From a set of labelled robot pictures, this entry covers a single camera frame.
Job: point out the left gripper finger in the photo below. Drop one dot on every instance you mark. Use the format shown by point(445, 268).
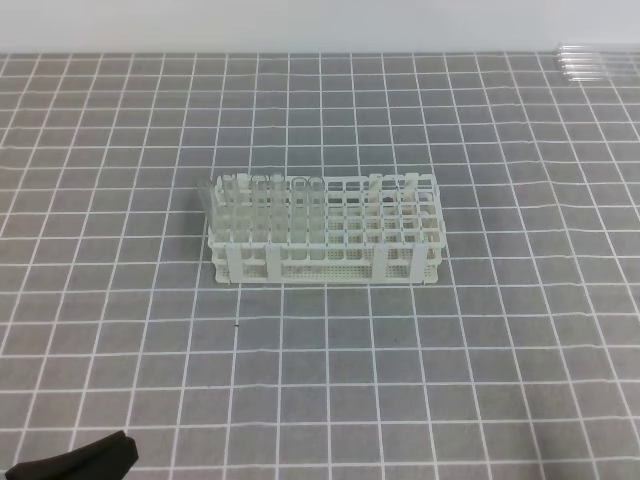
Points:
point(109, 458)

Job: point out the clear glass test tube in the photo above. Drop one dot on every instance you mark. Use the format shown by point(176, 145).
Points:
point(316, 217)

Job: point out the white plastic test tube rack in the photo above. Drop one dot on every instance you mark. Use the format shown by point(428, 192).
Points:
point(379, 229)

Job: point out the leaning clear test tube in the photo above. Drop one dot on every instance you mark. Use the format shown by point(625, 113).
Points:
point(206, 194)

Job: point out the grey grid tablecloth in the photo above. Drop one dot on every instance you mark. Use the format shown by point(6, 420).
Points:
point(521, 362)

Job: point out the spare glass test tubes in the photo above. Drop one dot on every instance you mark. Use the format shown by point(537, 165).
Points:
point(596, 62)

